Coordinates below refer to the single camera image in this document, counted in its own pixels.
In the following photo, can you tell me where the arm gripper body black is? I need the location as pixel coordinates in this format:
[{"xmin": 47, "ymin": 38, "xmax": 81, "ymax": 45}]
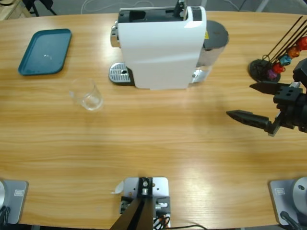
[{"xmin": 273, "ymin": 85, "xmax": 307, "ymax": 134}]

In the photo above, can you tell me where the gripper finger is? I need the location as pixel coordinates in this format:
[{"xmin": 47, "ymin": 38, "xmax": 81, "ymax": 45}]
[
  {"xmin": 226, "ymin": 110, "xmax": 281, "ymax": 137},
  {"xmin": 249, "ymin": 81, "xmax": 291, "ymax": 96}
]

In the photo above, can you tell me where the red coffee capsule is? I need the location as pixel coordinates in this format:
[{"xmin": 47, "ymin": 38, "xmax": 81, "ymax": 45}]
[
  {"xmin": 272, "ymin": 63, "xmax": 286, "ymax": 74},
  {"xmin": 295, "ymin": 36, "xmax": 307, "ymax": 51}
]

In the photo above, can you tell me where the clear glass cup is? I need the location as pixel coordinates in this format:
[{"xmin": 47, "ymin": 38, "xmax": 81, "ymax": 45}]
[{"xmin": 69, "ymin": 78, "xmax": 104, "ymax": 112}]

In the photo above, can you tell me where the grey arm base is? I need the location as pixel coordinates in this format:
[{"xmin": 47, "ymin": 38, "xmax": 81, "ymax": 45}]
[
  {"xmin": 268, "ymin": 176, "xmax": 307, "ymax": 226},
  {"xmin": 0, "ymin": 179, "xmax": 29, "ymax": 225}
]

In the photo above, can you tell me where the purple coffee capsule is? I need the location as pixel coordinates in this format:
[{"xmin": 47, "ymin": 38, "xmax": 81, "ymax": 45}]
[{"xmin": 266, "ymin": 69, "xmax": 280, "ymax": 80}]

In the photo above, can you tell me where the teal coffee capsule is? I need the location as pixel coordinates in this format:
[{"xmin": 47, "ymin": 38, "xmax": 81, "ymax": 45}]
[{"xmin": 279, "ymin": 55, "xmax": 292, "ymax": 67}]

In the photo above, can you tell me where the orange coffee capsule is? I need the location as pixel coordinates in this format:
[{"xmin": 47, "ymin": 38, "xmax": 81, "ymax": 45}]
[{"xmin": 287, "ymin": 46, "xmax": 302, "ymax": 58}]

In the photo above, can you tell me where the coffee machine water tank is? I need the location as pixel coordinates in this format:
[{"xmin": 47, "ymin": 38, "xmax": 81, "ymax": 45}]
[{"xmin": 196, "ymin": 20, "xmax": 230, "ymax": 71}]

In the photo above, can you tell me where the white capsule coffee machine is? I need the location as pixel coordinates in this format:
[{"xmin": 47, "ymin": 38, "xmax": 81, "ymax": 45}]
[{"xmin": 110, "ymin": 6, "xmax": 213, "ymax": 91}]

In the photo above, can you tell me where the white mounting block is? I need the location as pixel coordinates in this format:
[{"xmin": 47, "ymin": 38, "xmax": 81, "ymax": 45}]
[{"xmin": 122, "ymin": 176, "xmax": 171, "ymax": 228}]

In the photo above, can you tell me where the metal grid drip tray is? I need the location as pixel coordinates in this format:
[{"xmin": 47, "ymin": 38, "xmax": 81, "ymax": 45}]
[{"xmin": 108, "ymin": 62, "xmax": 135, "ymax": 86}]

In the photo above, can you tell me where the white paper tag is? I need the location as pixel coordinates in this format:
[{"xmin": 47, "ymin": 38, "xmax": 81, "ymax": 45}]
[{"xmin": 110, "ymin": 181, "xmax": 125, "ymax": 195}]

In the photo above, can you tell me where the teal plastic serving tray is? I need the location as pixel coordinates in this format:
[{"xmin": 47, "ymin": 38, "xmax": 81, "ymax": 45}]
[{"xmin": 18, "ymin": 28, "xmax": 72, "ymax": 76}]

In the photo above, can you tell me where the black chair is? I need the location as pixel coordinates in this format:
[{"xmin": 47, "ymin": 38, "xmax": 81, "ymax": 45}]
[{"xmin": 23, "ymin": 0, "xmax": 58, "ymax": 17}]

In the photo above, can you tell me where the light wooden crate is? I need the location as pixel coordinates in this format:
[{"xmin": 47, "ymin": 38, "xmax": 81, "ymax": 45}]
[{"xmin": 0, "ymin": 0, "xmax": 32, "ymax": 21}]

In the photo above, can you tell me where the black wire capsule holder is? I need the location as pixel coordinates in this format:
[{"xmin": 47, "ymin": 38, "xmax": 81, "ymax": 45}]
[{"xmin": 248, "ymin": 15, "xmax": 307, "ymax": 86}]

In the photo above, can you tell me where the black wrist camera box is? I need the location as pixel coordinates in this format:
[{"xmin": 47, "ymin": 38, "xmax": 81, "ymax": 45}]
[{"xmin": 292, "ymin": 58, "xmax": 307, "ymax": 83}]

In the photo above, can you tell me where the white floor cable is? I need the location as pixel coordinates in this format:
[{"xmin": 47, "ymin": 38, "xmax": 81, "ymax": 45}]
[{"xmin": 225, "ymin": 0, "xmax": 240, "ymax": 12}]

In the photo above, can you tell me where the black base cable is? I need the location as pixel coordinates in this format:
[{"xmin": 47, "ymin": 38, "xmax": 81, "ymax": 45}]
[
  {"xmin": 0, "ymin": 206, "xmax": 12, "ymax": 226},
  {"xmin": 280, "ymin": 210, "xmax": 302, "ymax": 230}
]

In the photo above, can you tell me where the black cable at table edge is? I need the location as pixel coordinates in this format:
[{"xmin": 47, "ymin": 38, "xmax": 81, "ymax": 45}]
[{"xmin": 167, "ymin": 224, "xmax": 208, "ymax": 230}]

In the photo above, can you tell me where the red and black cable bundle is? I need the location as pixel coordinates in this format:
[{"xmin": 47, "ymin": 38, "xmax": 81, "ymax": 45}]
[{"xmin": 153, "ymin": 214, "xmax": 171, "ymax": 229}]

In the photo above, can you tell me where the black camera post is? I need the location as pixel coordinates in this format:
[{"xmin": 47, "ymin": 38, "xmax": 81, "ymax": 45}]
[{"xmin": 109, "ymin": 177, "xmax": 154, "ymax": 230}]

